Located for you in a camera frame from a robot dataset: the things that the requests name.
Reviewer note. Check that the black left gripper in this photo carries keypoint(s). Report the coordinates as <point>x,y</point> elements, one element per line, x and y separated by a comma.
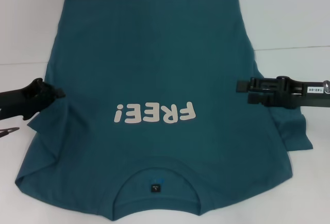
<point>23,100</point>

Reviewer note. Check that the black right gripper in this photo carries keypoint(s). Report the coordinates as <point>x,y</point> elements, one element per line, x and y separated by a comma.
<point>288,97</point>

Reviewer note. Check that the teal blue FREE t-shirt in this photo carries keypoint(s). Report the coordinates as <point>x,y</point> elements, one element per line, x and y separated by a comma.
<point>154,67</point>

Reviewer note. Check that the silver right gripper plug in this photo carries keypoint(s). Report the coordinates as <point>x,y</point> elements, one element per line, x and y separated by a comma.
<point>326,86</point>

